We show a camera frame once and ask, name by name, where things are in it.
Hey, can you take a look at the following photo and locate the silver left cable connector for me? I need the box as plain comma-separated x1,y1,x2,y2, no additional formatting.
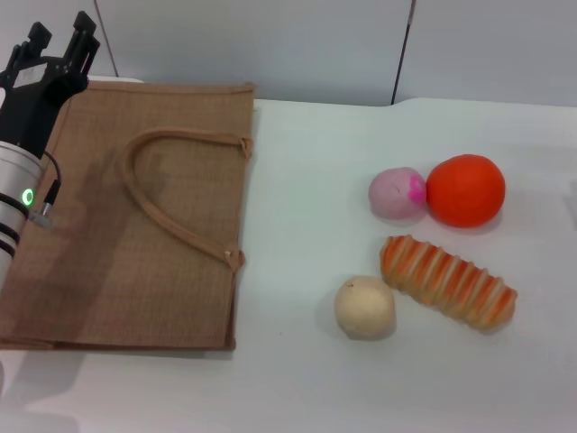
29,202,55,230

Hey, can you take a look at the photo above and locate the pink peach bun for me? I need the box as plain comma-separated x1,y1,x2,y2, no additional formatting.
368,166,428,222

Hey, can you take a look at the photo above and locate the orange fruit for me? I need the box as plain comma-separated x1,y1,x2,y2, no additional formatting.
425,153,507,228

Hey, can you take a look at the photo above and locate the brown woven handbag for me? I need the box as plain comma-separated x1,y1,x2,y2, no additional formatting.
0,79,257,352

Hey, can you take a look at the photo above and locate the beige egg yolk pastry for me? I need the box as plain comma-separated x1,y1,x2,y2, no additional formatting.
333,274,398,342

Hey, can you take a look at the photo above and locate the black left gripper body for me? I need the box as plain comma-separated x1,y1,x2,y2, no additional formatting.
0,48,89,160

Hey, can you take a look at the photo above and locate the striped long bread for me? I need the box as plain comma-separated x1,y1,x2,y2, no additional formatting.
379,235,519,334

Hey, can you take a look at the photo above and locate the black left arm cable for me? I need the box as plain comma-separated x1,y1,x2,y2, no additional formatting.
41,151,63,213

